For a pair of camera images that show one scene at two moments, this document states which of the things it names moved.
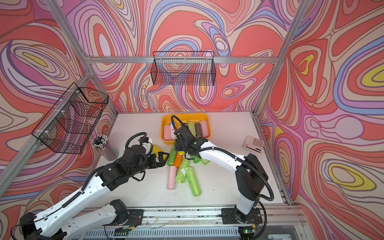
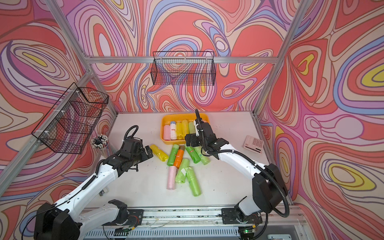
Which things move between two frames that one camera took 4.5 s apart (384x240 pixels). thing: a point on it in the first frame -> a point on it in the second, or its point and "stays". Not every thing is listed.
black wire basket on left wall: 67,126 stays
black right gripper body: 179,146 -> 196,141
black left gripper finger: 160,155 -> 149,151
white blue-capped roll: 173,136 stays
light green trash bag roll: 192,127 stays
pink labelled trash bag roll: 167,132 stays
